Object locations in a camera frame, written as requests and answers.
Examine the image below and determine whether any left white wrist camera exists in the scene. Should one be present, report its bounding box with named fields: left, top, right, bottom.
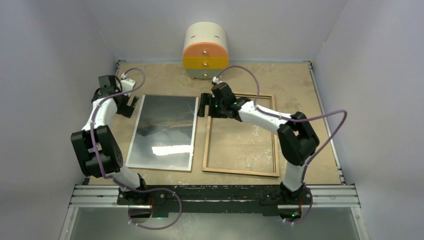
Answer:
left=120, top=78, right=137, bottom=97

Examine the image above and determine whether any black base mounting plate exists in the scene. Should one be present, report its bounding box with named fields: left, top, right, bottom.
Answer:
left=117, top=184, right=312, bottom=219

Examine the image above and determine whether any round three-drawer mini cabinet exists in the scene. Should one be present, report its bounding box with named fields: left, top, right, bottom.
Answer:
left=182, top=21, right=229, bottom=80

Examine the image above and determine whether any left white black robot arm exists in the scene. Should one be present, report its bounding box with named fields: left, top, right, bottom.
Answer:
left=70, top=73, right=149, bottom=205

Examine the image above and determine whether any black wooden picture frame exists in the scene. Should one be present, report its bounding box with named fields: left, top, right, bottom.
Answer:
left=202, top=105, right=280, bottom=178

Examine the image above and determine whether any glossy photo print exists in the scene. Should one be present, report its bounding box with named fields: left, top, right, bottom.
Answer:
left=125, top=94, right=199, bottom=172

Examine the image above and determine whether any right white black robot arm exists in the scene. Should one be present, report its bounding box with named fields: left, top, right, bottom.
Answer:
left=197, top=82, right=320, bottom=204

